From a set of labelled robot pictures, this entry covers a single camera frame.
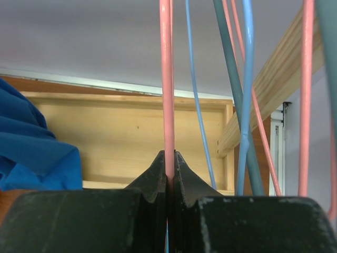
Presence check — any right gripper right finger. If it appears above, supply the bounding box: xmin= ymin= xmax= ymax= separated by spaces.
xmin=169 ymin=152 xmax=336 ymax=252

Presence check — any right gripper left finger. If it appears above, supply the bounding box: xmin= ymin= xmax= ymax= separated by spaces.
xmin=1 ymin=152 xmax=166 ymax=252

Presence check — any pink wire hanger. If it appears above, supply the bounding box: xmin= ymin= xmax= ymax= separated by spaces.
xmin=159 ymin=0 xmax=175 ymax=190
xmin=222 ymin=0 xmax=337 ymax=217

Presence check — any blue tank top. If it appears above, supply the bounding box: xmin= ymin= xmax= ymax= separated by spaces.
xmin=1 ymin=80 xmax=83 ymax=191

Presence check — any grey plastic hanger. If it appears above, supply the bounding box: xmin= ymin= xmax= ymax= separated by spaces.
xmin=212 ymin=0 xmax=337 ymax=196

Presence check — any wooden clothes rack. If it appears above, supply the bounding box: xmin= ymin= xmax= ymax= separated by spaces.
xmin=19 ymin=5 xmax=324 ymax=196

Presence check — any aluminium frame rail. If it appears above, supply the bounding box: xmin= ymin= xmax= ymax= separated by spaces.
xmin=270 ymin=102 xmax=291 ymax=195

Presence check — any blue wire hanger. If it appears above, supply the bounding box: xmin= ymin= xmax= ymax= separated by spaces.
xmin=185 ymin=0 xmax=255 ymax=196

